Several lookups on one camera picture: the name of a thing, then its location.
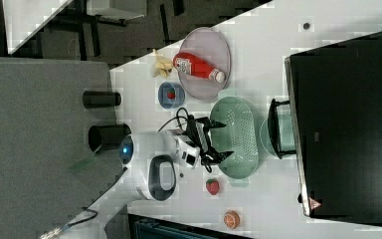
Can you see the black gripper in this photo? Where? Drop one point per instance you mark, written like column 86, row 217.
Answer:
column 197, row 131

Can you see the green plastic strainer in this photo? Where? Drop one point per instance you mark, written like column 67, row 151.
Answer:
column 239, row 135

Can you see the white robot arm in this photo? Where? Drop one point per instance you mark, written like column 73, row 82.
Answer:
column 149, row 160

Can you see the red strawberry toy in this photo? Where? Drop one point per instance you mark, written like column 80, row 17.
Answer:
column 212, row 186

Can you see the blue small bowl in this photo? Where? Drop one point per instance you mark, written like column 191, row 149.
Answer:
column 174, row 88

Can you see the strawberry toy in bowl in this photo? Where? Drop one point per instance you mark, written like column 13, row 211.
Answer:
column 171, row 95

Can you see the orange slice toy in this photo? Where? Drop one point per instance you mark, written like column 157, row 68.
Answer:
column 232, row 219

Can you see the red ketchup bottle toy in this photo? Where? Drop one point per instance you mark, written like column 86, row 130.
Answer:
column 192, row 65

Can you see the yellow banana toy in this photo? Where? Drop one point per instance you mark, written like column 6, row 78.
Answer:
column 161, row 67

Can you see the pale purple plate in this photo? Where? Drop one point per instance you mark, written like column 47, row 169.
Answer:
column 211, row 47

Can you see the blue crate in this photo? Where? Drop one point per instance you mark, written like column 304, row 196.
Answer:
column 149, row 228

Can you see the white table in background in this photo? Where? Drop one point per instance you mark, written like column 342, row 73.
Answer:
column 24, row 18

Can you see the black oven door handle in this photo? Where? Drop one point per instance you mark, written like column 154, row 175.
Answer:
column 274, row 129

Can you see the black cylinder post near arm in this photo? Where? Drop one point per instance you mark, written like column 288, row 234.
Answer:
column 107, row 137

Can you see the black cylinder post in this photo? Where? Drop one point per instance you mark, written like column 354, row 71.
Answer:
column 95, row 100

